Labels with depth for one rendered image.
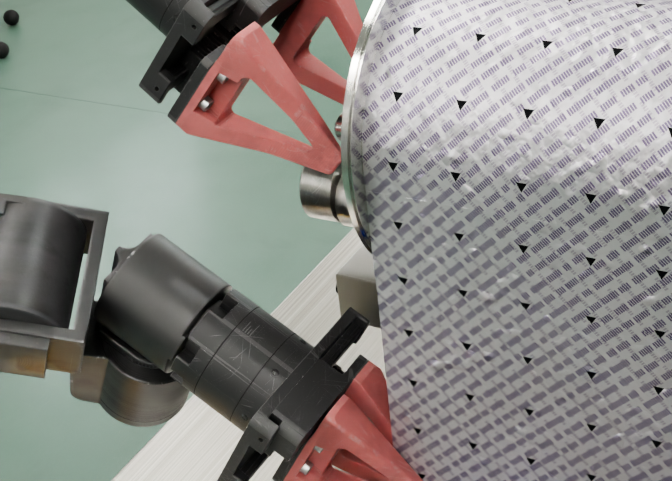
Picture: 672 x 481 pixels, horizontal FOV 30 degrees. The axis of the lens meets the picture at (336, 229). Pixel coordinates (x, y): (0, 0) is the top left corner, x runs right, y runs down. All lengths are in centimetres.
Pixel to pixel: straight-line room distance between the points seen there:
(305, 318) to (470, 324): 52
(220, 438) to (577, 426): 44
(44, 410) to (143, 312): 194
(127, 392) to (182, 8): 22
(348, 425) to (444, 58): 19
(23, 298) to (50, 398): 197
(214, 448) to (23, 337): 35
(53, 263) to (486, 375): 23
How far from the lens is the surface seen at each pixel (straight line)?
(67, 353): 65
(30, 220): 66
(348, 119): 53
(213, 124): 61
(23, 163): 357
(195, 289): 64
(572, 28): 53
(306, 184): 68
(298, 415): 61
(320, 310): 109
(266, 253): 292
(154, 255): 65
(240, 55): 58
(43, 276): 64
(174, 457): 96
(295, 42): 67
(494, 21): 54
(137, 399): 71
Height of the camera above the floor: 151
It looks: 30 degrees down
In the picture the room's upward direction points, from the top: 7 degrees counter-clockwise
